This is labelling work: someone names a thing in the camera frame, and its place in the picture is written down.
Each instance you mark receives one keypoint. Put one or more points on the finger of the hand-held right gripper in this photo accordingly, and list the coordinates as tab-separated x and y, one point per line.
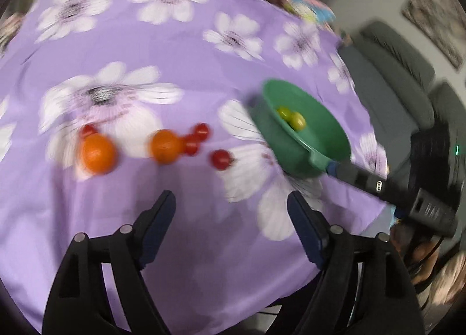
367	182

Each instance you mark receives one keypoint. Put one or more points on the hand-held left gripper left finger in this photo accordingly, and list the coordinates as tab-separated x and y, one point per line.
156	225

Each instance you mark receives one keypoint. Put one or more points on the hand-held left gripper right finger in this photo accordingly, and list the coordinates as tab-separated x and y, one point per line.
305	227

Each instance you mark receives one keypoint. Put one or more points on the green plastic bowl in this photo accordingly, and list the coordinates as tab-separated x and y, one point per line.
320	142

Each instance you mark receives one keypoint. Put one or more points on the small orange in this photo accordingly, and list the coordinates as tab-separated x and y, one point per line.
165	146

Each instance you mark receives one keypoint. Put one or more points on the yellow-green plum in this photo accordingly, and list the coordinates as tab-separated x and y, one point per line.
299	121
285	113

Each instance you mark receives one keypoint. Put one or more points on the large orange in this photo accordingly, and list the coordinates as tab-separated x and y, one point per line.
97	154

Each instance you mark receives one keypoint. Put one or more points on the large red tomato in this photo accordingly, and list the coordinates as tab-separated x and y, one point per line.
88	130

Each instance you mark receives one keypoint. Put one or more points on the person's right forearm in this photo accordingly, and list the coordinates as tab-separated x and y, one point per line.
449	276

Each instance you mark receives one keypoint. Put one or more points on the person's right hand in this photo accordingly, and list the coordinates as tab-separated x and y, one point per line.
415	251

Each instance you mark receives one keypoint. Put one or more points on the red cherry tomato with stem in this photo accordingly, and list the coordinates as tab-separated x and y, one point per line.
222	159

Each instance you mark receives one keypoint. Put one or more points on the grey sofa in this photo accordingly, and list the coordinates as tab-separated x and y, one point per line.
386	76

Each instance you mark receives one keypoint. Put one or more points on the purple floral tablecloth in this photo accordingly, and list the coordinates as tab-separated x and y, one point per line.
182	76

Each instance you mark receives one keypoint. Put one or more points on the cartoon printed cloth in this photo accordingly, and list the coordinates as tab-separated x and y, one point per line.
309	10

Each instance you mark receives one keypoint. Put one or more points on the small pink cloth pile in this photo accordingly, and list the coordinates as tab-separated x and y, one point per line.
9	32

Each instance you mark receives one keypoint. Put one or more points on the framed wall picture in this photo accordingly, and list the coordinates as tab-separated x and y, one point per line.
437	18

